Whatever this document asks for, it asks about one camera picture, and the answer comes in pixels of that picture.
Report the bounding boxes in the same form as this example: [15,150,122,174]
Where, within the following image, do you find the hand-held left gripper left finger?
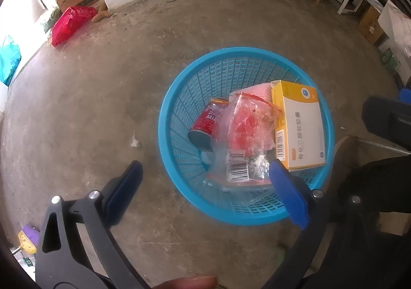
[35,160,151,289]

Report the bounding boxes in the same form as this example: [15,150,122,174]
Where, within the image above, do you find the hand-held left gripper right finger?
[261,159,386,289]

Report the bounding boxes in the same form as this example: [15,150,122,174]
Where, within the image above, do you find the yellow white medicine box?
[270,80,326,170]

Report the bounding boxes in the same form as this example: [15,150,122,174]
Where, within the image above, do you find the clear zip bag red contents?
[205,91,283,191]

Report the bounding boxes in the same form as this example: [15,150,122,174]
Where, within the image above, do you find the red drink can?
[188,98,230,152]

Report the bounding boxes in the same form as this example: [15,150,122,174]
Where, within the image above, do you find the blue plastic basket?
[157,47,335,225]

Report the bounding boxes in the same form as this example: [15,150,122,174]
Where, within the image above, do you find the person's left hand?
[157,276,219,289]

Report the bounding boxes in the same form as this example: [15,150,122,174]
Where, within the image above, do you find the green packet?
[380,48,402,73]

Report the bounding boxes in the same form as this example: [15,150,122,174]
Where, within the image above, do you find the white paper bag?
[377,0,411,52]

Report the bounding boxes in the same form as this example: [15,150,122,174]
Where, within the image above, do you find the plain cardboard box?
[358,6,386,45]

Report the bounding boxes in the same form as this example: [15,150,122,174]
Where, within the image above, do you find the purple yellow toy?
[17,224,41,254]

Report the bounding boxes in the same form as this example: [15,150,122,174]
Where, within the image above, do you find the teal plastic bag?
[0,35,21,85]

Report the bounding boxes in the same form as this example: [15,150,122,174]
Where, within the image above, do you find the red plastic bag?
[51,6,97,48]

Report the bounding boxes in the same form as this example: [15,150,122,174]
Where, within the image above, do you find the tan paper scrap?
[93,8,112,21]

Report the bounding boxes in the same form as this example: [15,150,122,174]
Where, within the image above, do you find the green plastic bag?
[42,8,61,32]

